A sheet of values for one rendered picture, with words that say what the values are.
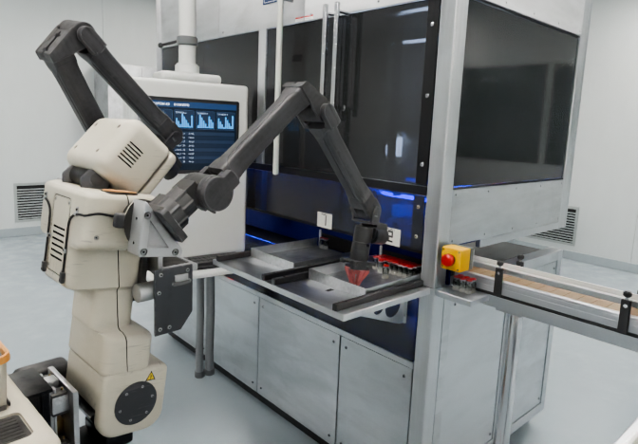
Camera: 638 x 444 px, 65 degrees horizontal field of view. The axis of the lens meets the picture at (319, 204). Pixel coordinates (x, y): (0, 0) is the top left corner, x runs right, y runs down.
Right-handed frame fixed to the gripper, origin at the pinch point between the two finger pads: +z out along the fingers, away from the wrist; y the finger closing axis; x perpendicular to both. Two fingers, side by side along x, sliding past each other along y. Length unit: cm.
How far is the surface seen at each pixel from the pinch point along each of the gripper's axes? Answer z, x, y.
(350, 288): 0.1, 0.1, -1.2
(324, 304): 4.1, -1.3, -13.0
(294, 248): -3, 53, 20
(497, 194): -38, -13, 55
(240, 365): 66, 99, 38
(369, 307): 2.7, -10.9, -4.1
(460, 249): -17.5, -21.2, 21.9
